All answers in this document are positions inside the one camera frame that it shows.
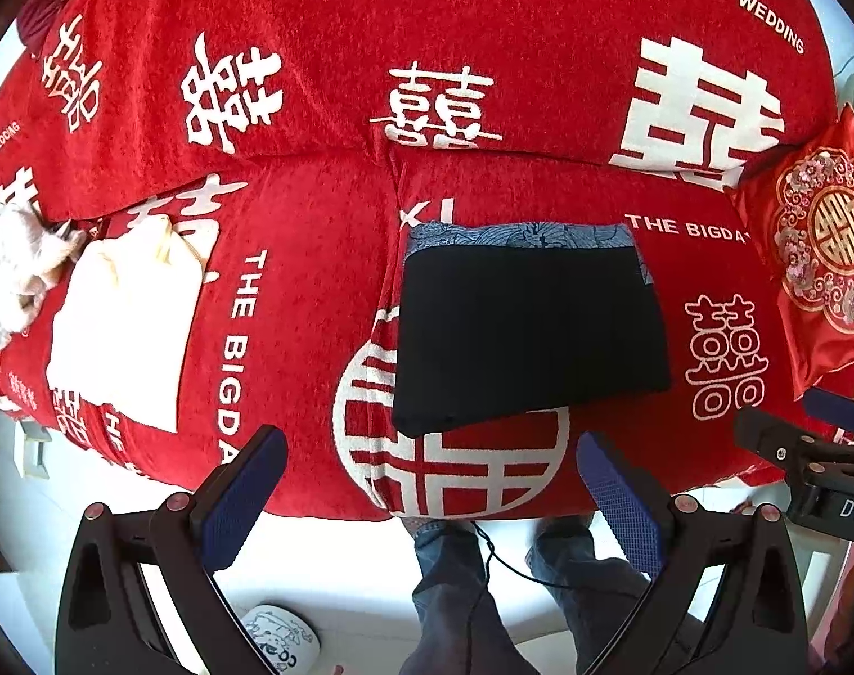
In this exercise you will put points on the black pants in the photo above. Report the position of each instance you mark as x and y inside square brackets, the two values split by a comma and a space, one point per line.
[525, 337]

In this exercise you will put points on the person's leg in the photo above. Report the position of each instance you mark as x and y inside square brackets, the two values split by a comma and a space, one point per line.
[589, 590]
[455, 590]

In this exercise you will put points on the crumpled white cloth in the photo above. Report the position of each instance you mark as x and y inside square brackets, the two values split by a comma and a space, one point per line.
[19, 253]

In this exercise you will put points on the red printed sofa cover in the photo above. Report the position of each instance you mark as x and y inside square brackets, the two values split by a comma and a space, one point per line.
[469, 35]

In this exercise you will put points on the person's left leg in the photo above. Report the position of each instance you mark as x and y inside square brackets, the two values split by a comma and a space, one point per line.
[455, 590]

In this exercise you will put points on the white printed slipper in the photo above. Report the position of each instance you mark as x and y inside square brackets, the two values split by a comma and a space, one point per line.
[279, 636]

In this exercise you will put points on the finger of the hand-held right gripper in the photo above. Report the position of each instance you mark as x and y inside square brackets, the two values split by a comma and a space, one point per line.
[835, 404]
[778, 436]

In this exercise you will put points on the dark red cushion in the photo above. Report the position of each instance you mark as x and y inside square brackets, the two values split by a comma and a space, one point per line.
[44, 10]

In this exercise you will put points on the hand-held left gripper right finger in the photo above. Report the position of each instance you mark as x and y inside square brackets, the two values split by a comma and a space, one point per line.
[624, 506]

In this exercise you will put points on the cream folded cloth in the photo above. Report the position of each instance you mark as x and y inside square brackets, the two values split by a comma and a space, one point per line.
[117, 323]

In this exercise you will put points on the red embroidered cushion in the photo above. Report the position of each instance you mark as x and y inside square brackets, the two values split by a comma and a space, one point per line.
[828, 246]

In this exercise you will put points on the person's legs in jeans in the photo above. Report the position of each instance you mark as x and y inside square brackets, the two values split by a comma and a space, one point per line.
[489, 548]

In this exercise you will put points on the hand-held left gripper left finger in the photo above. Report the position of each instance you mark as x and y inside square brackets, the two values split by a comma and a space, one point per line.
[248, 499]

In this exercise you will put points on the person's right forearm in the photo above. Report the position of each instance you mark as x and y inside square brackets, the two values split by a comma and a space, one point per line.
[852, 612]

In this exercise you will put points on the person's right leg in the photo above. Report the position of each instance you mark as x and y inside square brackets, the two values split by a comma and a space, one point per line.
[589, 590]

